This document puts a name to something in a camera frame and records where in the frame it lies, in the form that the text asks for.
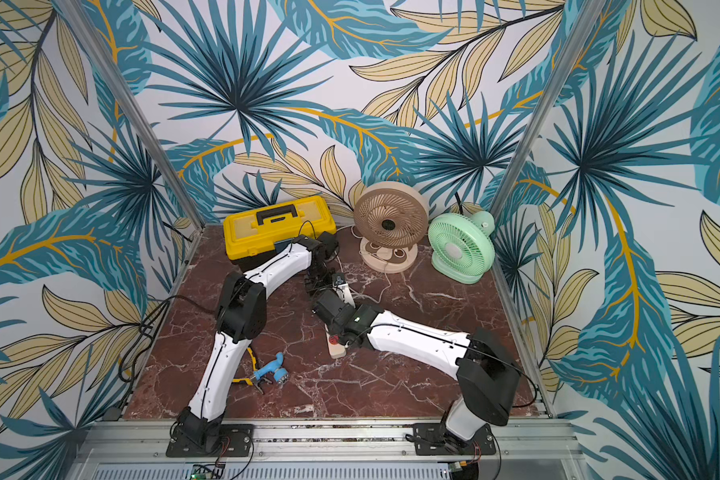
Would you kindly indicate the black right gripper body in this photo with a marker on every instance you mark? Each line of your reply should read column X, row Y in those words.
column 326, row 306

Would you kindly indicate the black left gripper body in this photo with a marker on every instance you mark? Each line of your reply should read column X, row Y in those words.
column 318, row 278

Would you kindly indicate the beige red power strip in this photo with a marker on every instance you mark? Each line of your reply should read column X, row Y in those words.
column 343, row 290

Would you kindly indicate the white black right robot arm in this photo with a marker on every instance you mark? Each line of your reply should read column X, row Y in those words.
column 487, row 375

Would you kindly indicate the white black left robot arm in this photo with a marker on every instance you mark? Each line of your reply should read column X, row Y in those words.
column 241, row 316

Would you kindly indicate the beige raccoon desk fan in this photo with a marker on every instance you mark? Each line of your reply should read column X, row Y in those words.
column 391, row 218

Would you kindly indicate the green desk fan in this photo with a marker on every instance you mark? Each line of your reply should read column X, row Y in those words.
column 462, row 248

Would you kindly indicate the yellow black toolbox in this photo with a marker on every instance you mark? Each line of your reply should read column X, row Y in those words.
column 259, row 231

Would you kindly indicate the blue plastic pipe fitting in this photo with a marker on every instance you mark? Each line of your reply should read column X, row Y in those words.
column 273, row 371

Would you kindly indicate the yellow black pliers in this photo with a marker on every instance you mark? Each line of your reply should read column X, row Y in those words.
column 252, row 380

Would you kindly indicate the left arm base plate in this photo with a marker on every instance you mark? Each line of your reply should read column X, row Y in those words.
column 224, row 440

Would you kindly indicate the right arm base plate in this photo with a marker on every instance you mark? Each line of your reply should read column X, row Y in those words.
column 432, row 439

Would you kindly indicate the aluminium front rail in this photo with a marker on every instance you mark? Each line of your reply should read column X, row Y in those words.
column 360, row 448

